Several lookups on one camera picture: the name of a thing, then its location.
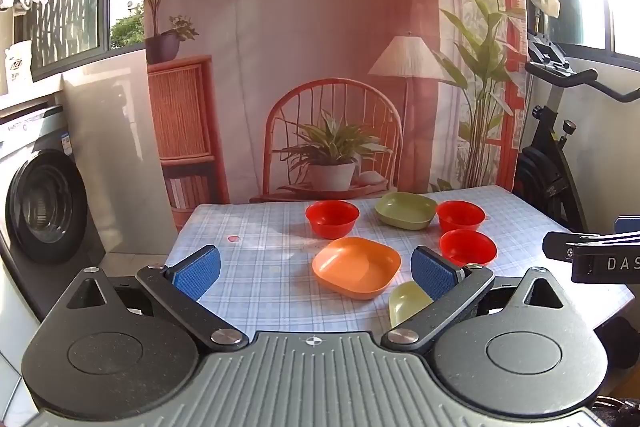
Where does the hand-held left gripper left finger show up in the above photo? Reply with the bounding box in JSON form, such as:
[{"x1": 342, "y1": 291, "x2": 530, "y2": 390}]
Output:
[{"x1": 50, "y1": 245, "x2": 249, "y2": 354}]

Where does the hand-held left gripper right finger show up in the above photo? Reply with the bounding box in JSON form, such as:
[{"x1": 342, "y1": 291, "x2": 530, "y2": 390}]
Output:
[{"x1": 382, "y1": 245, "x2": 583, "y2": 354}]

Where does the red plastic bowl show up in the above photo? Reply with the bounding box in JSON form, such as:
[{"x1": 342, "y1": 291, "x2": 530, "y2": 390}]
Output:
[
  {"x1": 439, "y1": 229, "x2": 498, "y2": 268},
  {"x1": 305, "y1": 200, "x2": 360, "y2": 240},
  {"x1": 436, "y1": 200, "x2": 486, "y2": 236}
]

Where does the olive green square plate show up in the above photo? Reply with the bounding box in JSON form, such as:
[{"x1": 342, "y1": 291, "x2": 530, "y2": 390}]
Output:
[{"x1": 374, "y1": 192, "x2": 439, "y2": 231}]

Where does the yellow-green square plate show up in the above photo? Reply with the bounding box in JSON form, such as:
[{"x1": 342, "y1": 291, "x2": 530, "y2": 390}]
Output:
[{"x1": 389, "y1": 280, "x2": 434, "y2": 329}]

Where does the blue plaid tablecloth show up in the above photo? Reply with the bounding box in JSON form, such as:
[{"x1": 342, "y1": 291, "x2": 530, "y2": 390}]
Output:
[{"x1": 165, "y1": 185, "x2": 634, "y2": 339}]

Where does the orange square plate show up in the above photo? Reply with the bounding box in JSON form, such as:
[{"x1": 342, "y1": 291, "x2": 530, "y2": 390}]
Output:
[{"x1": 312, "y1": 236, "x2": 403, "y2": 301}]

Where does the black exercise bike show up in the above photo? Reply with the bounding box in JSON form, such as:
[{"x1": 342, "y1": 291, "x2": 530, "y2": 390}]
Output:
[{"x1": 514, "y1": 32, "x2": 640, "y2": 235}]

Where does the grey washing machine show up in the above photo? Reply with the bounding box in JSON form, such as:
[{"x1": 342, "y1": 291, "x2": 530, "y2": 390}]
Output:
[{"x1": 0, "y1": 103, "x2": 109, "y2": 325}]

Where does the printed room backdrop cloth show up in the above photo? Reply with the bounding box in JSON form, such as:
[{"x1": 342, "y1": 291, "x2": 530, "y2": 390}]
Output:
[{"x1": 144, "y1": 0, "x2": 529, "y2": 234}]

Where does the white detergent bag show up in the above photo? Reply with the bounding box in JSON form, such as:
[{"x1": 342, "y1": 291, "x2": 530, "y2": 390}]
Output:
[{"x1": 4, "y1": 40, "x2": 34, "y2": 96}]

